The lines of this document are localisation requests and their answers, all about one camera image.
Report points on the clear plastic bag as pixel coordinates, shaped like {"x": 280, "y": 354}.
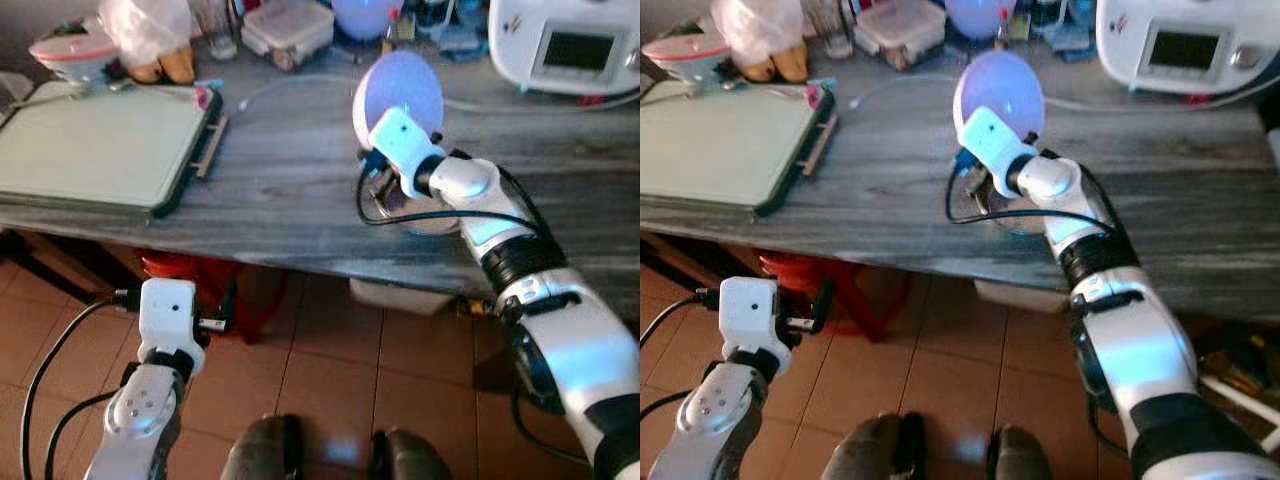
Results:
{"x": 150, "y": 28}
{"x": 762, "y": 25}

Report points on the white red-rimmed pot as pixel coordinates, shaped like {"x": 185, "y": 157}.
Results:
{"x": 690, "y": 62}
{"x": 72, "y": 52}

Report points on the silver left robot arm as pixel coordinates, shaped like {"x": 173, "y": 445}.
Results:
{"x": 140, "y": 420}
{"x": 715, "y": 415}

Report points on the round pale purple plate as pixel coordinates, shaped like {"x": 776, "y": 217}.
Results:
{"x": 400, "y": 85}
{"x": 1000, "y": 85}

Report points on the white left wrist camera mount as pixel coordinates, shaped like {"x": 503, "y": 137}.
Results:
{"x": 750, "y": 310}
{"x": 168, "y": 315}

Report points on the brown bread loaves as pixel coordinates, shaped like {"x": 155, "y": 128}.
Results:
{"x": 165, "y": 68}
{"x": 778, "y": 65}

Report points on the clear lidded plastic container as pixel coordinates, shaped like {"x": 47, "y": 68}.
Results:
{"x": 900, "y": 28}
{"x": 288, "y": 28}

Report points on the white kitchen appliance with screen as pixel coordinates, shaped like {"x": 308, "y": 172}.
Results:
{"x": 1180, "y": 45}
{"x": 560, "y": 45}

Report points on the pale green dark-framed tray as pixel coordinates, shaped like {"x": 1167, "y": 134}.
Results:
{"x": 95, "y": 145}
{"x": 725, "y": 145}

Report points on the white pipe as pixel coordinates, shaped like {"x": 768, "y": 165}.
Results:
{"x": 1240, "y": 398}

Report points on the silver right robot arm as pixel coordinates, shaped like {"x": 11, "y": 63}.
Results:
{"x": 1140, "y": 345}
{"x": 570, "y": 340}

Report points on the grey left robot foot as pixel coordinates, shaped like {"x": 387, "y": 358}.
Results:
{"x": 262, "y": 450}
{"x": 870, "y": 450}

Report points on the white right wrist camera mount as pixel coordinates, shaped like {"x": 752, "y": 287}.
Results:
{"x": 998, "y": 145}
{"x": 405, "y": 145}

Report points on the grey robot foot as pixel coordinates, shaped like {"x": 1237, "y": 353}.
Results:
{"x": 1018, "y": 455}
{"x": 262, "y": 450}
{"x": 412, "y": 458}
{"x": 870, "y": 450}

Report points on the red plastic stool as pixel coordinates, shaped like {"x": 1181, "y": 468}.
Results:
{"x": 195, "y": 275}
{"x": 850, "y": 275}

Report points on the grey round dish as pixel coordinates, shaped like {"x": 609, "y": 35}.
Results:
{"x": 1020, "y": 222}
{"x": 430, "y": 222}

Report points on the purple round bowl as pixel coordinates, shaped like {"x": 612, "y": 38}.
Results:
{"x": 365, "y": 15}
{"x": 980, "y": 15}

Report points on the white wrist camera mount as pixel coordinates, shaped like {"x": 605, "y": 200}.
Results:
{"x": 168, "y": 315}
{"x": 998, "y": 145}
{"x": 750, "y": 310}
{"x": 405, "y": 145}

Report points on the grey right robot foot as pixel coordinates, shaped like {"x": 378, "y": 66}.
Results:
{"x": 1018, "y": 455}
{"x": 412, "y": 458}

